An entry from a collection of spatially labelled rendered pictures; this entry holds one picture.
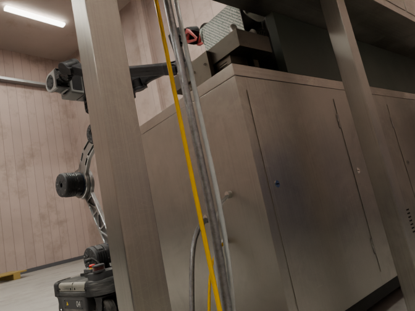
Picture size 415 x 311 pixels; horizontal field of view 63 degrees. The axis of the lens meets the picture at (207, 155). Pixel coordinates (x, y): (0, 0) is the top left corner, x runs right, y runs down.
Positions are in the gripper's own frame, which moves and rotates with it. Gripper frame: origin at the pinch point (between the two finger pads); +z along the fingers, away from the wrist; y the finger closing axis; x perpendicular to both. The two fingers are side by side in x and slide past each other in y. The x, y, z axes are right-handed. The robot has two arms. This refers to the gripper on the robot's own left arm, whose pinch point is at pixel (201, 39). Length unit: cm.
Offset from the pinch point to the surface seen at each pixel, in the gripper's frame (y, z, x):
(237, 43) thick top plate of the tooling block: 26, 53, 5
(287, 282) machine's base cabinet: 31, 100, -51
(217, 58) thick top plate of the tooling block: 26, 45, -2
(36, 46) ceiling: -120, -800, -144
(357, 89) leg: -7, 79, -1
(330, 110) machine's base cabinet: -16, 68, -12
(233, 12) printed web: 5.9, 25.2, 14.3
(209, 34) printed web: 6.1, 13.4, 3.7
